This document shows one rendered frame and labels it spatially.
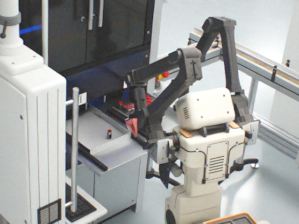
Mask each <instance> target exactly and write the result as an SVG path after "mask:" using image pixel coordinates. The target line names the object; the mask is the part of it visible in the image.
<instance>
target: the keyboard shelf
mask: <svg viewBox="0 0 299 224"><path fill-rule="evenodd" d="M65 182H66V183H67V184H68V185H70V186H71V179H70V178H69V177H68V176H66V175H65ZM77 192H78V193H79V194H80V195H81V196H82V197H83V198H84V199H86V200H87V201H89V202H90V203H91V204H92V205H93V206H94V207H96V208H97V210H96V211H95V212H93V213H91V214H89V215H87V216H85V217H84V218H82V219H79V220H77V221H74V222H71V221H70V220H69V219H68V218H66V217H65V224H88V223H90V222H91V221H93V220H95V219H98V218H99V217H101V216H103V215H105V214H107V210H106V209H105V208H104V206H102V205H101V204H100V203H98V202H97V201H96V200H95V199H93V198H92V197H91V196H90V195H89V194H87V193H86V192H85V191H84V190H83V189H82V188H80V187H79V186H78V185H77Z"/></svg>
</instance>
